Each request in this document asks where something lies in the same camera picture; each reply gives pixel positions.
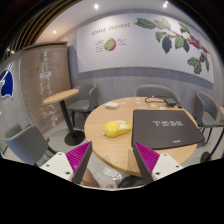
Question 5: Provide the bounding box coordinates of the botanical wall poster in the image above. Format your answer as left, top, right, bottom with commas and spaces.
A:
77, 13, 214, 82

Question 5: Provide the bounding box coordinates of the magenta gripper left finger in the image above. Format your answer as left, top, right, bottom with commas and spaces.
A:
41, 142, 92, 184

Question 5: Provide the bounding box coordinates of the yellow computer mouse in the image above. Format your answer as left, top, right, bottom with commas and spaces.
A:
103, 120, 131, 138

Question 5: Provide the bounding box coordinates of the small round side table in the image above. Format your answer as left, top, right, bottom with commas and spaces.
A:
43, 89, 85, 146

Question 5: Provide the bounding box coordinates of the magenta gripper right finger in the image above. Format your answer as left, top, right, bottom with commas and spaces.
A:
133, 142, 182, 184

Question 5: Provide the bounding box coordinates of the grey chair right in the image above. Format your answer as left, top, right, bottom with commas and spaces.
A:
193, 91, 224, 141

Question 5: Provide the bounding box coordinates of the black cable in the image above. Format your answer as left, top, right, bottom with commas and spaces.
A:
144, 95, 184, 110

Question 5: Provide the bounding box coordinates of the dark grey mouse pad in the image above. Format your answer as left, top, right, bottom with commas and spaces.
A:
132, 110, 204, 150

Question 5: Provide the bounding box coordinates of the round wooden table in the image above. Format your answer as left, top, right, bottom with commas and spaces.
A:
83, 96, 199, 177

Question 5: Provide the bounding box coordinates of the black power adapter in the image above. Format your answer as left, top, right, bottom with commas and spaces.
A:
164, 98, 177, 107

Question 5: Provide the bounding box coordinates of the grey chair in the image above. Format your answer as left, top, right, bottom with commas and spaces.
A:
193, 91, 224, 141
4, 124, 55, 165
66, 83, 98, 124
134, 84, 180, 103

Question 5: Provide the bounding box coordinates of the white card box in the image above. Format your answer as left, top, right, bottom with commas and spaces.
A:
105, 102, 119, 110

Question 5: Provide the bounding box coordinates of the grey chair back left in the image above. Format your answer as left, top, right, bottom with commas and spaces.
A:
66, 83, 98, 124

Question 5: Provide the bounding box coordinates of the grey chair front left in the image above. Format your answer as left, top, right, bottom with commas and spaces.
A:
4, 124, 55, 165

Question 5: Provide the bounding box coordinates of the grey chair back centre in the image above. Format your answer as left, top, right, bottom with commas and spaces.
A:
134, 84, 180, 103

